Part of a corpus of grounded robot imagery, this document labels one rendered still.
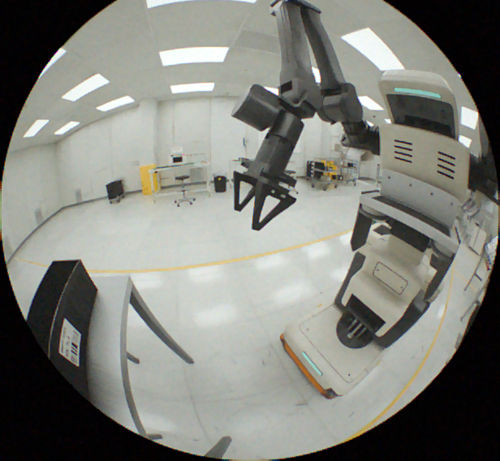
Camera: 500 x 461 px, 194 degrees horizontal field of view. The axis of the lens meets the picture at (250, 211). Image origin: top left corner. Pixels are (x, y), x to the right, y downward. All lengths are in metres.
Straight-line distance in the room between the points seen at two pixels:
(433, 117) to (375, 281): 0.45
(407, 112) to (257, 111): 0.33
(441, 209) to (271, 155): 0.37
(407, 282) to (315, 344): 0.60
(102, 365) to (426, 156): 0.78
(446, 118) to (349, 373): 0.98
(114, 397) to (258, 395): 0.86
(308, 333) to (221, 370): 0.57
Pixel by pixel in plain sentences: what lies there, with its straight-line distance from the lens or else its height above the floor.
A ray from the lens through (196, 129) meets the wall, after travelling 5.47.
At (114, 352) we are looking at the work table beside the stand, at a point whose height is 0.80.
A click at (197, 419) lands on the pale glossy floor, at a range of 1.17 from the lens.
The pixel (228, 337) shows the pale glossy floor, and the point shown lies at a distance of 1.22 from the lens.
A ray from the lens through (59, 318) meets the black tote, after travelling 0.42.
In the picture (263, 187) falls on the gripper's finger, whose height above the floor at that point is 1.06.
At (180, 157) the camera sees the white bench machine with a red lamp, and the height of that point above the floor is 0.99.
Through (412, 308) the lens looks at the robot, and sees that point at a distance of 0.64.
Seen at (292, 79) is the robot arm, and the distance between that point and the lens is 0.33.
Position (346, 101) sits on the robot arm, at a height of 1.24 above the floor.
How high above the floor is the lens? 1.11
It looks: 22 degrees down
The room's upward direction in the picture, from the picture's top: straight up
